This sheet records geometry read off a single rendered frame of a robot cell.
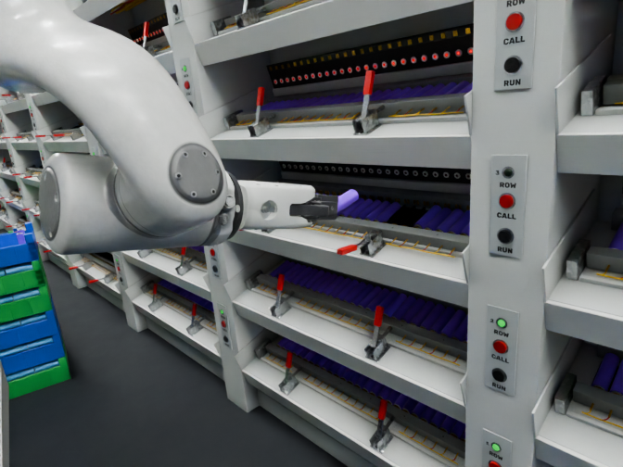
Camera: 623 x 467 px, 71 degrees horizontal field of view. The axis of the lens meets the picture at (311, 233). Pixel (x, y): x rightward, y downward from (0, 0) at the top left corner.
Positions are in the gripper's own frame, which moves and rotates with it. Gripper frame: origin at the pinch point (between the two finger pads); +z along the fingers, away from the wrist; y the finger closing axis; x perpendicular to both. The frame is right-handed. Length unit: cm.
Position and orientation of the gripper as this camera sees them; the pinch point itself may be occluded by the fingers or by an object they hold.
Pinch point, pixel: (318, 206)
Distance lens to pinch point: 57.8
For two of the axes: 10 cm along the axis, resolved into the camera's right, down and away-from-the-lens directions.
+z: 7.0, -0.4, 7.1
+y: -7.1, -1.4, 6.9
